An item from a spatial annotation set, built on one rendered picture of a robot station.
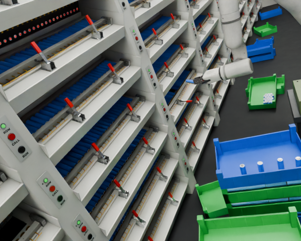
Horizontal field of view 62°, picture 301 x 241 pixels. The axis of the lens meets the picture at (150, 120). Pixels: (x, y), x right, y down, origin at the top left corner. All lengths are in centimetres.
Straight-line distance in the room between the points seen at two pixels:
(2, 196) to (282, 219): 81
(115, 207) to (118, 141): 26
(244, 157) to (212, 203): 57
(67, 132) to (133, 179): 41
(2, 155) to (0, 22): 34
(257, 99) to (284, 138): 122
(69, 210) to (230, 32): 106
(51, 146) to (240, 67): 101
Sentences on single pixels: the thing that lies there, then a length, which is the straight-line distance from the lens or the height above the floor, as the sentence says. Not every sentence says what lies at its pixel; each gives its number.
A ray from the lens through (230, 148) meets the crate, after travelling 109.
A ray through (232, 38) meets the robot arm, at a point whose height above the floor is 80.
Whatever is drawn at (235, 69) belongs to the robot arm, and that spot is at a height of 63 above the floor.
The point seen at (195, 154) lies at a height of 11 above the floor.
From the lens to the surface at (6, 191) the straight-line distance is 76.
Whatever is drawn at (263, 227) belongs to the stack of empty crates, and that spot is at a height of 40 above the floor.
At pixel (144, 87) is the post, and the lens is 122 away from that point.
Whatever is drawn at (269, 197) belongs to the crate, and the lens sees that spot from 101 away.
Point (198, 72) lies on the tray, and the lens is 189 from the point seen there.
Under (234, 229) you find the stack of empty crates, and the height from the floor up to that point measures 40.
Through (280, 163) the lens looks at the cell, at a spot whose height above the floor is 54.
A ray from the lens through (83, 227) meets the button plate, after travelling 91.
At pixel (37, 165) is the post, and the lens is 77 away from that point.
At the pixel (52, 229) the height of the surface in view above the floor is 68.
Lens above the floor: 119
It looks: 28 degrees down
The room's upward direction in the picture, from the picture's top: 23 degrees counter-clockwise
